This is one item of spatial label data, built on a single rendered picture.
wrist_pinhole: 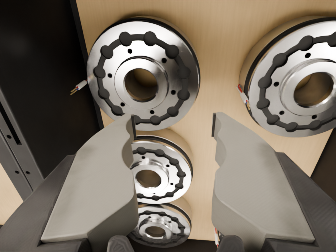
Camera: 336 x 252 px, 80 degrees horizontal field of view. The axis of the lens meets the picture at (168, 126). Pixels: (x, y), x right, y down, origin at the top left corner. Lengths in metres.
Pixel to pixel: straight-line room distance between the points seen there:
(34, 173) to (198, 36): 0.18
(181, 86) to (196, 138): 0.09
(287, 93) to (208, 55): 0.08
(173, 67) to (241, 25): 0.07
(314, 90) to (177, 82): 0.13
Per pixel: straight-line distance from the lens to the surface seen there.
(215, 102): 0.22
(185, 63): 0.18
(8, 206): 0.47
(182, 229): 0.33
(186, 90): 0.19
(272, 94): 0.20
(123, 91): 0.19
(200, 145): 0.25
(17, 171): 0.20
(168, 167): 0.23
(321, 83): 0.23
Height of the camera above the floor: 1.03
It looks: 58 degrees down
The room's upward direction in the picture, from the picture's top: 170 degrees counter-clockwise
